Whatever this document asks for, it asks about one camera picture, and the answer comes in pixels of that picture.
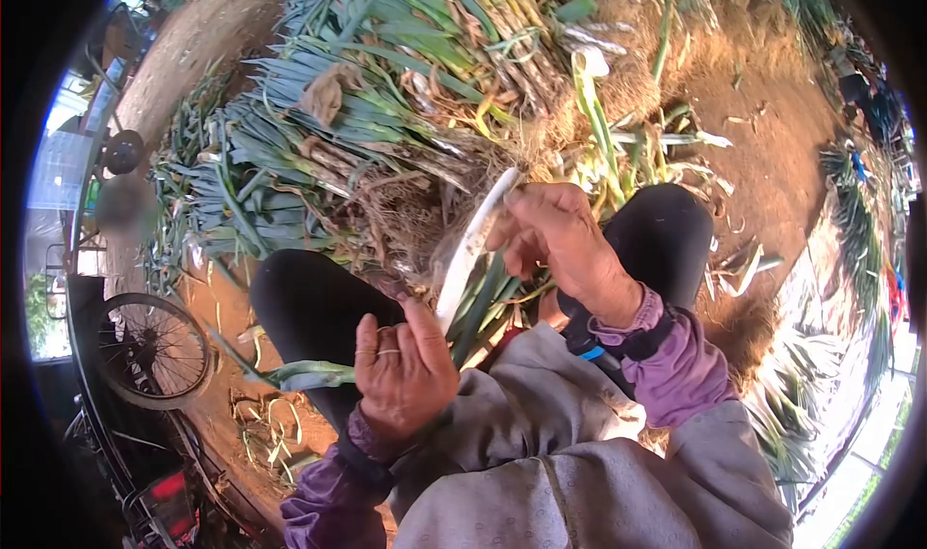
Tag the person's right hand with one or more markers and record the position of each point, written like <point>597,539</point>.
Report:
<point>572,252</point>

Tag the person's left hand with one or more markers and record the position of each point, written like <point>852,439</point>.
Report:
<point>402,389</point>

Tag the person's right fingers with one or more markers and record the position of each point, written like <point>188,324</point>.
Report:
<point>532,208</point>

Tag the person's left fingers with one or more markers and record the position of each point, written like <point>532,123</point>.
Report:
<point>376,346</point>

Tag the person's left thumb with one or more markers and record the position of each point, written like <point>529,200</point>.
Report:
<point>429,335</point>

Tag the white peeled leek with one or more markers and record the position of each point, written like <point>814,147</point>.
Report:
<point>471,252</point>

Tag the loose green leek leaf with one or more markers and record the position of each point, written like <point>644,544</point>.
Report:
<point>311,375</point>

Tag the black wrist band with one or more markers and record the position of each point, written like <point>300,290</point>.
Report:
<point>644,339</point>
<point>366,466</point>

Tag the heap of leek peelings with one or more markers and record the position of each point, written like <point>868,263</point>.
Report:
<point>269,429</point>

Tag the person's body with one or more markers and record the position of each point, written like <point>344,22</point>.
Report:
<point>550,469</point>

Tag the pile of unpeeled leeks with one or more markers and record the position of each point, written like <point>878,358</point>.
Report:
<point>376,114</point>

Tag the bicycle wheel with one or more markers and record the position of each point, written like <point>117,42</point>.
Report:
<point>152,350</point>

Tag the red and black machine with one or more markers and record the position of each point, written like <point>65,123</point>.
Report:
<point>170,502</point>

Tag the pile of trimmed leeks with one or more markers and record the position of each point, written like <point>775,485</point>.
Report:
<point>811,389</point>

